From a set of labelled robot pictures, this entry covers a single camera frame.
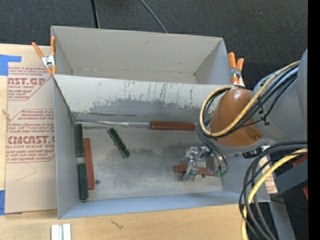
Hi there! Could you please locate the brown cardboard board red print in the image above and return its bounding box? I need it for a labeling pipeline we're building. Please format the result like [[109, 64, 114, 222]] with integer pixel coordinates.
[[0, 43, 59, 215]]

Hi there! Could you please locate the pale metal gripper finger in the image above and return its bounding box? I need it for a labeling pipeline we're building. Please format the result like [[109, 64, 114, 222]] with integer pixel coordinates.
[[180, 156, 195, 169], [182, 167, 200, 182]]

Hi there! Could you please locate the grey metal bin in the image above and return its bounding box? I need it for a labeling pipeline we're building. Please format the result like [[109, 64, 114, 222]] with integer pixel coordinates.
[[50, 25, 271, 220]]

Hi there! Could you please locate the dark green flat block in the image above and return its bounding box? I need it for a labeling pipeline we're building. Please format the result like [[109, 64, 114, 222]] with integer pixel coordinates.
[[77, 163, 90, 201], [75, 123, 85, 158], [106, 127, 131, 160]]

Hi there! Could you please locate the red-brown flat block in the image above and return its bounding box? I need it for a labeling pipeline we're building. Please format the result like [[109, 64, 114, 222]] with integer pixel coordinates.
[[83, 138, 96, 191], [149, 121, 197, 132], [172, 164, 217, 178]]

